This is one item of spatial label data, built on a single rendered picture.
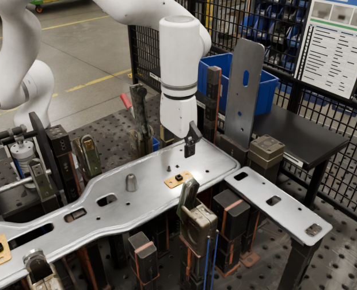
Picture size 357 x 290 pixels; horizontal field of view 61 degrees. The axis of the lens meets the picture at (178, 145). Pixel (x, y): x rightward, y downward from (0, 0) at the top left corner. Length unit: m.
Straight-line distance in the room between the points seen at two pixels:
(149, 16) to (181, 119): 0.24
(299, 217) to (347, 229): 0.48
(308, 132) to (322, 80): 0.17
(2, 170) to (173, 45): 1.13
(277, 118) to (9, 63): 0.90
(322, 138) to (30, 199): 0.91
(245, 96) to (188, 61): 0.34
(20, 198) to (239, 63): 0.74
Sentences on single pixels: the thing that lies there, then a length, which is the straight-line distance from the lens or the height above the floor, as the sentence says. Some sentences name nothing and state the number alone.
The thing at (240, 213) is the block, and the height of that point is 0.98.
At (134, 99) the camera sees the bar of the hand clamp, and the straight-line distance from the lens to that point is 0.91.
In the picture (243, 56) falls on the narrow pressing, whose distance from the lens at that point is 0.92.
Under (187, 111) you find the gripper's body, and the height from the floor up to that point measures 1.25.
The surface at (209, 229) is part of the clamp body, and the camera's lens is 0.73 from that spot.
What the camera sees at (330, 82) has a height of 1.18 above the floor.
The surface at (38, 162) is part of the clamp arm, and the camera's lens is 0.87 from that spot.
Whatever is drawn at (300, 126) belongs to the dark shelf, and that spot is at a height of 1.03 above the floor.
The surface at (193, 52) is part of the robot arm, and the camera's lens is 0.66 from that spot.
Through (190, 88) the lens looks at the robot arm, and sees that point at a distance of 0.68.
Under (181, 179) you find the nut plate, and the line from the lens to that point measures 0.87.
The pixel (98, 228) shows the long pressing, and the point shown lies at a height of 1.00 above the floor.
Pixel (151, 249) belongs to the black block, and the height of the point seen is 0.99.
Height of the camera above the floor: 1.59
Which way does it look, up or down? 36 degrees down
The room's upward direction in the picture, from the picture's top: straight up
